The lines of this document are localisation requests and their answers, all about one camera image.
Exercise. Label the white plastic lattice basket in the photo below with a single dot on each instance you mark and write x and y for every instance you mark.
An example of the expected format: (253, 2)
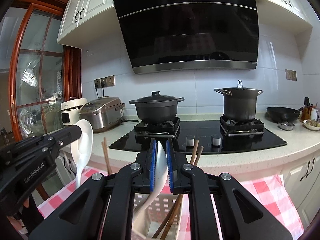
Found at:
(160, 205)

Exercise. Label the brown oil bottle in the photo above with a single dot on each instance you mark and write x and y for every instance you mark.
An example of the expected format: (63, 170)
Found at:
(305, 112)

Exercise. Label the black range hood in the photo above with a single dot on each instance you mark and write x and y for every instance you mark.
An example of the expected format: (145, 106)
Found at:
(190, 30)

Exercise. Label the row of wooden chopsticks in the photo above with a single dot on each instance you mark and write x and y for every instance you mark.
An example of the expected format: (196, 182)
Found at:
(194, 152)

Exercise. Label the tall dark stock pot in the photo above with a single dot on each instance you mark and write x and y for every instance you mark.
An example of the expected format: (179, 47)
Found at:
(238, 105)

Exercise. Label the white ceramic spoon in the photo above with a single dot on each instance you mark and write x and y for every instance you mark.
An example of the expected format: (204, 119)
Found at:
(85, 150)
(161, 165)

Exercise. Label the wooden framed glass door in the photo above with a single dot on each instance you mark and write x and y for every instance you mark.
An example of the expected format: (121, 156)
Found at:
(17, 80)

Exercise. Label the wall light switch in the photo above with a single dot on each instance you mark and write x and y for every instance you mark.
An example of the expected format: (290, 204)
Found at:
(291, 75)

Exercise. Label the wall power socket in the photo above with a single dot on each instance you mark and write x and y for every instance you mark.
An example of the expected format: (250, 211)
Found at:
(106, 81)

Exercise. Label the white electric cooker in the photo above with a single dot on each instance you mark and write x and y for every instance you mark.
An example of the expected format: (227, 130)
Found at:
(70, 112)

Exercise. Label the black glass gas cooktop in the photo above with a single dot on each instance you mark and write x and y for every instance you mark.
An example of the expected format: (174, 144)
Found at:
(200, 130)

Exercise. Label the black wok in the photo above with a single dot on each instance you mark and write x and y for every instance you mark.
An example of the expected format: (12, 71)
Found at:
(283, 113)

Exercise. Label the silver rice cooker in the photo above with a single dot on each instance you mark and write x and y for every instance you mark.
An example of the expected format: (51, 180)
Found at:
(102, 115)

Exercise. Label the small white bottle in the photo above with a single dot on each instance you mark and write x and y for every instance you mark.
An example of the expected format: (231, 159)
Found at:
(313, 113)

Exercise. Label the white base cabinets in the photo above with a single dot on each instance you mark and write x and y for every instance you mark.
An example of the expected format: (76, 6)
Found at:
(297, 195)

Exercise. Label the white plate of food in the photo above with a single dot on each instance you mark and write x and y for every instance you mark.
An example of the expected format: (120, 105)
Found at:
(312, 126)

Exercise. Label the red checked tablecloth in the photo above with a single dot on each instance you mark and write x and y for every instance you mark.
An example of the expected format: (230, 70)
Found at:
(262, 195)

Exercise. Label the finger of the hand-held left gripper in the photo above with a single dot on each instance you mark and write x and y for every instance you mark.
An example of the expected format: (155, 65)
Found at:
(70, 133)

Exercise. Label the small steel bowl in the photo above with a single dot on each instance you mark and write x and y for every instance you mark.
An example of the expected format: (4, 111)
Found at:
(286, 126)

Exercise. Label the white wall cabinets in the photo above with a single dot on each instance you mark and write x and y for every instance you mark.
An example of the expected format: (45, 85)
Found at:
(72, 10)

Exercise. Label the black casserole pot with lid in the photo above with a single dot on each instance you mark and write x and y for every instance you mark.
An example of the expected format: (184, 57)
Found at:
(156, 110)

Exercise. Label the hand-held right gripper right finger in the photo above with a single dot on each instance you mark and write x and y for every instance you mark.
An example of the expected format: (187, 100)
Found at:
(169, 165)

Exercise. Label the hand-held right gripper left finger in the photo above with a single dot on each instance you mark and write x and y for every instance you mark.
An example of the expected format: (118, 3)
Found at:
(153, 165)

